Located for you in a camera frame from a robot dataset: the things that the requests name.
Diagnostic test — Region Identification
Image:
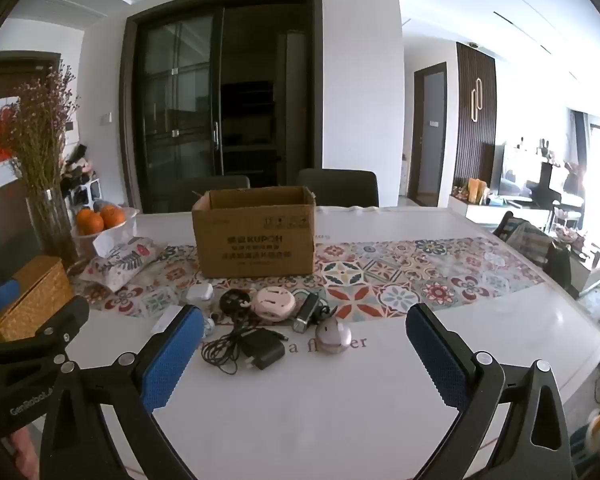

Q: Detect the black power adapter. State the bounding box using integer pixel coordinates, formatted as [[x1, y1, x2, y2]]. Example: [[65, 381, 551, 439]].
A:
[[240, 328, 287, 371]]

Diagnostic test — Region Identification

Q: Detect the dark dining chair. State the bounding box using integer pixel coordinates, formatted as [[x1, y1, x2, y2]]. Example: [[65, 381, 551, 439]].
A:
[[172, 176, 251, 214], [296, 169, 380, 208]]

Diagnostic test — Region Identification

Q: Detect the dark slatted wall panel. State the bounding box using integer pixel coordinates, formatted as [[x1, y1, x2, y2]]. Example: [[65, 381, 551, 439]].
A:
[[452, 42, 497, 202]]

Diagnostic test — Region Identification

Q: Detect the dark chair with striped cloth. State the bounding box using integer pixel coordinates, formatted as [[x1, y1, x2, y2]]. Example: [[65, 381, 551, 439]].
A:
[[492, 210, 572, 297]]

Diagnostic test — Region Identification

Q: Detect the pink computer mouse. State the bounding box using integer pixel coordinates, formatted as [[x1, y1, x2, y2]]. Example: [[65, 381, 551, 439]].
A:
[[315, 319, 353, 354]]

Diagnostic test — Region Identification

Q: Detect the orange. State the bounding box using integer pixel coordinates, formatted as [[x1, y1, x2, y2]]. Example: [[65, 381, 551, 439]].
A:
[[100, 205, 127, 229], [76, 208, 104, 235]]

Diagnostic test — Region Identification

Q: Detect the red wall picture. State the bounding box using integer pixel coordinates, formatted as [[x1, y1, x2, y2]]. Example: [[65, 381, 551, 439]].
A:
[[0, 97, 27, 191]]

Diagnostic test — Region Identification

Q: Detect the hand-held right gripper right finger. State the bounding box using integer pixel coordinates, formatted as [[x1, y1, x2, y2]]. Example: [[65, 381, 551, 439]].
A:
[[406, 302, 574, 480]]

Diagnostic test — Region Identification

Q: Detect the white charger case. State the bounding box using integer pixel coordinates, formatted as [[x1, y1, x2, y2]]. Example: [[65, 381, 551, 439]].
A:
[[187, 282, 215, 306]]

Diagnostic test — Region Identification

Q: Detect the patterned table runner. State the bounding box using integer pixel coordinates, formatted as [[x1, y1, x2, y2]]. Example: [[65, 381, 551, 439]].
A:
[[70, 237, 547, 319]]

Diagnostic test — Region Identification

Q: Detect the brown cardboard box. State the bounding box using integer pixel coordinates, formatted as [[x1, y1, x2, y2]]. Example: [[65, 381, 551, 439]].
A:
[[191, 186, 317, 279]]

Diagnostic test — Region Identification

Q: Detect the dried flower bunch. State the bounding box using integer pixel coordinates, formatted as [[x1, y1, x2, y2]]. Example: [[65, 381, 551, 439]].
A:
[[2, 62, 81, 198]]

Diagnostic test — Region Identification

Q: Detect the television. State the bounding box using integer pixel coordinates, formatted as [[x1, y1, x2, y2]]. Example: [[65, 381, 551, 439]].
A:
[[499, 144, 554, 199]]

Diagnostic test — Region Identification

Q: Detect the black cable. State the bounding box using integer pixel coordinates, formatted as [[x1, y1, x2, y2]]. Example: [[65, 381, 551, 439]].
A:
[[200, 310, 292, 376]]

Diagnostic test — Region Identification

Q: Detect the woven straw box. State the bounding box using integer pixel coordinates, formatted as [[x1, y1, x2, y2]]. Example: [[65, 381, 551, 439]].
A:
[[0, 255, 76, 343]]

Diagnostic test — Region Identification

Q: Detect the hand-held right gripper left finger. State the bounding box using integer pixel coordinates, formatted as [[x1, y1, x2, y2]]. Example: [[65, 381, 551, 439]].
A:
[[39, 304, 206, 480]]

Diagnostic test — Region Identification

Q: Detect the black silver rectangular gadget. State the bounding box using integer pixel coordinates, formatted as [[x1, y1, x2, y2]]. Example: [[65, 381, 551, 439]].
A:
[[292, 291, 322, 334]]

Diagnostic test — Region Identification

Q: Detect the brown room door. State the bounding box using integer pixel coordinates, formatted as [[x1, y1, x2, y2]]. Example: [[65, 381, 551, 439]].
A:
[[411, 62, 449, 207]]

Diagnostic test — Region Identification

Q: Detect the glass vase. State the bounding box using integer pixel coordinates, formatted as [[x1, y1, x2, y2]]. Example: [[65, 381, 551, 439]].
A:
[[26, 187, 79, 269]]

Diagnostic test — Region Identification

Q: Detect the floral strawberry pillow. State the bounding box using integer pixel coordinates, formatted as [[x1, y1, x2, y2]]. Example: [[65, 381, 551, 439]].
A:
[[77, 232, 169, 293]]

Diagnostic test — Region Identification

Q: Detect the black round gadget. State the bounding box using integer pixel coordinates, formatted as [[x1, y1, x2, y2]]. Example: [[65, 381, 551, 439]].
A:
[[219, 290, 254, 317]]

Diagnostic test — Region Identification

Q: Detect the dark glass sliding door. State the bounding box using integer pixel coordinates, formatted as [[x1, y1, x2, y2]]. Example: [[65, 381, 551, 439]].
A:
[[120, 0, 324, 214]]

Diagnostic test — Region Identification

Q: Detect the white fruit bowl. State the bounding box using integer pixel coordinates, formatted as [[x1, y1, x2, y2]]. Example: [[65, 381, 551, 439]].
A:
[[71, 207, 141, 261]]

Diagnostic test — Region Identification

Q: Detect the pink round device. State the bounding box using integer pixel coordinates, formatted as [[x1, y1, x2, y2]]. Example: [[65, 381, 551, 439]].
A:
[[252, 286, 297, 322]]

